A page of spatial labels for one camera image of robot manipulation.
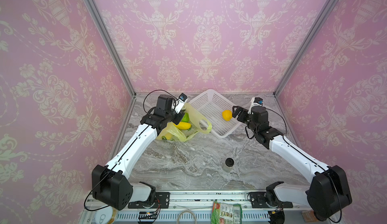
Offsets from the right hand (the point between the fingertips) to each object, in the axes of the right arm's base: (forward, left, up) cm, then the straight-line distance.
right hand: (239, 108), depth 83 cm
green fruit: (+6, +31, -15) cm, 35 cm away
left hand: (-1, +33, +2) cm, 33 cm away
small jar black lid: (-24, +8, -14) cm, 29 cm away
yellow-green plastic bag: (-14, +38, +1) cm, 40 cm away
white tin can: (-44, +66, -16) cm, 81 cm away
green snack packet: (-45, +12, -20) cm, 51 cm away
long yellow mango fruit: (+2, +33, -18) cm, 38 cm away
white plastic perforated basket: (+22, +12, -21) cm, 33 cm away
